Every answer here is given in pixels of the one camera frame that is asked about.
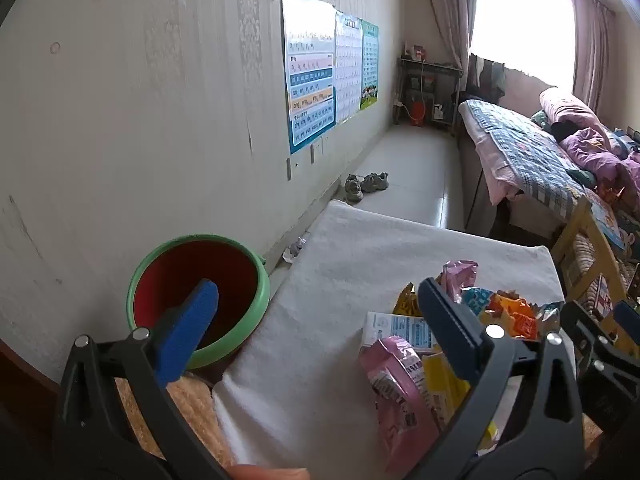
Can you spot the crumpled white paper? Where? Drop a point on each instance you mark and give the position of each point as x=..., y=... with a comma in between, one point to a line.
x=294, y=250

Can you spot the red and white box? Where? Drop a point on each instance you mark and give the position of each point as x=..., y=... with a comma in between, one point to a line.
x=416, y=51

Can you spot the green wall poster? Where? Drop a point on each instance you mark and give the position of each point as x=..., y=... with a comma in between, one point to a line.
x=369, y=60

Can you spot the purple blanket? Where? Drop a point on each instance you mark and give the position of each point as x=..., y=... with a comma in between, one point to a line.
x=595, y=152

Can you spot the pink pillow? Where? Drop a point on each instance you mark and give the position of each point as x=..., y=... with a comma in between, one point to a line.
x=570, y=107

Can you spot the red bucket with green rim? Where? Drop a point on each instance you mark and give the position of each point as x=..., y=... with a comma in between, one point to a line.
x=165, y=270

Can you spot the blue and white wrapper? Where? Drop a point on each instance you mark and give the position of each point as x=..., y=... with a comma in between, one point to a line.
x=477, y=302

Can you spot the yellow snack packet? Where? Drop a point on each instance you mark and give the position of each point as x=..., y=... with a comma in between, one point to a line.
x=445, y=390

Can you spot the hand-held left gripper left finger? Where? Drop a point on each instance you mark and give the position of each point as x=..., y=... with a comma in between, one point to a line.
x=192, y=325

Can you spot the silver green wrapper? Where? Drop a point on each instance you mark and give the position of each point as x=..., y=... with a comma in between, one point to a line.
x=550, y=316

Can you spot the small red pail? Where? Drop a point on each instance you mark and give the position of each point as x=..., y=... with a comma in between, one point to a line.
x=416, y=112

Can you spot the colourful picture book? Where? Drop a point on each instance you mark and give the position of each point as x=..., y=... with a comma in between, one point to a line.
x=607, y=222

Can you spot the white milk carton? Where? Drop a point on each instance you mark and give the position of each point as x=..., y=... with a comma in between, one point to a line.
x=395, y=330

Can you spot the blue bordered wall poster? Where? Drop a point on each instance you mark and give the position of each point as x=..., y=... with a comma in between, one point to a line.
x=307, y=75

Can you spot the small yellow brown wrapper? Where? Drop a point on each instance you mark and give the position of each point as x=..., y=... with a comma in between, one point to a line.
x=406, y=302

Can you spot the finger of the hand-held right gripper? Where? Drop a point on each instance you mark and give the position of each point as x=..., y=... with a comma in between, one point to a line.
x=587, y=332
x=628, y=317

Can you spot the orange snack wrapper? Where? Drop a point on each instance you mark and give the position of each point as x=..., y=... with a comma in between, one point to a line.
x=510, y=317

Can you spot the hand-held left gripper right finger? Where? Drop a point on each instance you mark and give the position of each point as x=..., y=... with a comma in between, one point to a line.
x=447, y=322

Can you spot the dark metal shelf rack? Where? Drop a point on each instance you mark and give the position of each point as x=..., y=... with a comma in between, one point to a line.
x=425, y=80

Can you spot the pink curtain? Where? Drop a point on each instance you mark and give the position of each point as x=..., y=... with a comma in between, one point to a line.
x=447, y=5
x=595, y=45

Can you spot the white plastic jug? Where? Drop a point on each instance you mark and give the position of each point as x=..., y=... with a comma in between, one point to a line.
x=438, y=113

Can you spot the pink snack wrapper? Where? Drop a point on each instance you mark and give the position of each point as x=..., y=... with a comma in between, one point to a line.
x=397, y=390

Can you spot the dark hanging clothes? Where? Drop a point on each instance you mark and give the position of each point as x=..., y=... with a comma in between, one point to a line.
x=487, y=75

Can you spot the person's left hand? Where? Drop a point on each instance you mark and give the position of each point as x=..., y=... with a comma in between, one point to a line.
x=270, y=473

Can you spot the wall switch plate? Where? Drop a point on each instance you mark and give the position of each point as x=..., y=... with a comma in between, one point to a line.
x=312, y=152

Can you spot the wall outlet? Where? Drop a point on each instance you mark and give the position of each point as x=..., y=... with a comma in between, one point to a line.
x=289, y=169

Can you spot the bed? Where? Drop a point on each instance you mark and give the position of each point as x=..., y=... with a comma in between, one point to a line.
x=520, y=160

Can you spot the wooden chair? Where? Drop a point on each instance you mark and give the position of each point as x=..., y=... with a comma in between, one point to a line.
x=582, y=240

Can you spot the white towel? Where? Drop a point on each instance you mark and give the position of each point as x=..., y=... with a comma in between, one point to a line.
x=350, y=270

